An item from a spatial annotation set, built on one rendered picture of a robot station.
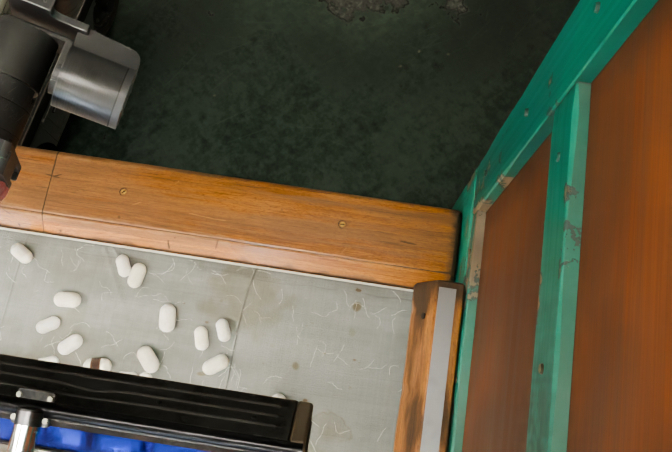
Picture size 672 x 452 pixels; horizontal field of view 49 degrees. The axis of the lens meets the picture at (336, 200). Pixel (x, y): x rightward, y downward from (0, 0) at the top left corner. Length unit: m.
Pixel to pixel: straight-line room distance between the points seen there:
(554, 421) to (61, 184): 0.80
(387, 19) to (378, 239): 1.08
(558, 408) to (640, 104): 0.20
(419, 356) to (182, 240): 0.37
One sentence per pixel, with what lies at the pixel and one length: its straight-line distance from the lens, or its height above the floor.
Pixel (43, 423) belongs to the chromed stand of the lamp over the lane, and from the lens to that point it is 0.71.
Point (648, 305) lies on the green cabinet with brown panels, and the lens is 0.42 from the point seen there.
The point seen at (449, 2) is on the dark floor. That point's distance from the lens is 2.08.
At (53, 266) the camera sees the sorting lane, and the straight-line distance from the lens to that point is 1.13.
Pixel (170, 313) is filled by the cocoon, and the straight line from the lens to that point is 1.05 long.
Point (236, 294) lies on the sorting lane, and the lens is 1.06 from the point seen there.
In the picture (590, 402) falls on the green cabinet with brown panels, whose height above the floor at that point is 1.31.
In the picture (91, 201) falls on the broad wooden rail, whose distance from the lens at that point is 1.11.
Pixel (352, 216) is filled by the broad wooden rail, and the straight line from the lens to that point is 1.05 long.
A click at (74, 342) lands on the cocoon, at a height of 0.76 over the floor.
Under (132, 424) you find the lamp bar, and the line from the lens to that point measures 0.69.
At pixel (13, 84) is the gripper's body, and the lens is 0.67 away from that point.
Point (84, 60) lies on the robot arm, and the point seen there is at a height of 1.20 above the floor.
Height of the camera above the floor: 1.78
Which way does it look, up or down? 75 degrees down
